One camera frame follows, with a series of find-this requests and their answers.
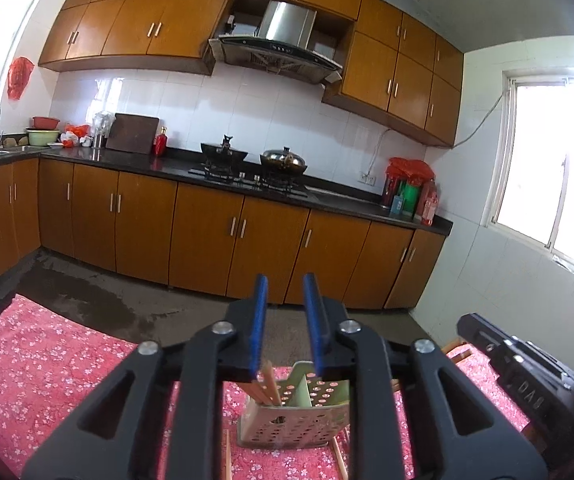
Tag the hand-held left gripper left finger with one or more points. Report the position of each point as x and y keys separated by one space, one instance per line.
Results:
x=259 y=330

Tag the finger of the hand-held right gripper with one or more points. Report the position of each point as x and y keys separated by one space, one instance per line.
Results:
x=479 y=332

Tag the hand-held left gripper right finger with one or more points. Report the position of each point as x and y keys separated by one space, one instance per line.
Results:
x=317 y=330

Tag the green perforated chopstick holder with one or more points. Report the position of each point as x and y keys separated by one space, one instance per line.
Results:
x=287 y=425

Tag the wooden chair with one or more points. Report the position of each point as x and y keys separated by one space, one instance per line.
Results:
x=459 y=355

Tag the wooden base cabinet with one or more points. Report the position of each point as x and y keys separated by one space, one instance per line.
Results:
x=207 y=240

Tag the red cooking oil bottle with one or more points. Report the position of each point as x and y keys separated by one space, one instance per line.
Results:
x=428 y=205

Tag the small blue box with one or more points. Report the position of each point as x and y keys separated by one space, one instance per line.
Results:
x=397 y=206

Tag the black gas stove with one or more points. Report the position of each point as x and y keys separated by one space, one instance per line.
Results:
x=247 y=180

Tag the green bottle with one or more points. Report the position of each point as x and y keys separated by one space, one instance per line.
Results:
x=411 y=197

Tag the dark sauce bottle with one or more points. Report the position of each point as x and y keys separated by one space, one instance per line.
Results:
x=391 y=190

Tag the pot with glass lid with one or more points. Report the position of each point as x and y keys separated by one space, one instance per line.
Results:
x=284 y=160

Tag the red bag over bottles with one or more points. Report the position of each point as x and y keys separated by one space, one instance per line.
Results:
x=409 y=167

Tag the black wok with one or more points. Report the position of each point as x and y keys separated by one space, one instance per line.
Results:
x=222 y=152

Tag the black kitchen countertop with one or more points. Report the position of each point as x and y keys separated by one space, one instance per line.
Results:
x=177 y=165

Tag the small red bottle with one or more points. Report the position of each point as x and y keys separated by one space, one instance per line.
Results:
x=160 y=145

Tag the red floral tablecloth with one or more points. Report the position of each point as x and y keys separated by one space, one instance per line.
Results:
x=42 y=360

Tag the dark wooden cutting board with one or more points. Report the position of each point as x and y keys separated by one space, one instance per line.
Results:
x=132 y=132

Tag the red and white plastic bag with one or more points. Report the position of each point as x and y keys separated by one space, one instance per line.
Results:
x=74 y=135

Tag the green basin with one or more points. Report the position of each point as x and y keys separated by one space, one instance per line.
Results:
x=43 y=137

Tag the red basin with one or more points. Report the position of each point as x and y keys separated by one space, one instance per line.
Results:
x=46 y=122

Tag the steel range hood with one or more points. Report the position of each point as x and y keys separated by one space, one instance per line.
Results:
x=287 y=22

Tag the steel sink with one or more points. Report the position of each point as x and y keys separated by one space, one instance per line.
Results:
x=2 y=152

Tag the hanging red plastic bag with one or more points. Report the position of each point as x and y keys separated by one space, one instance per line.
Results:
x=19 y=77

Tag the white wall socket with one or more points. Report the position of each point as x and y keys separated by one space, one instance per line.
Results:
x=367 y=178

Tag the wooden wall cabinet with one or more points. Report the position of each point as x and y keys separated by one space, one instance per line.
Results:
x=132 y=25

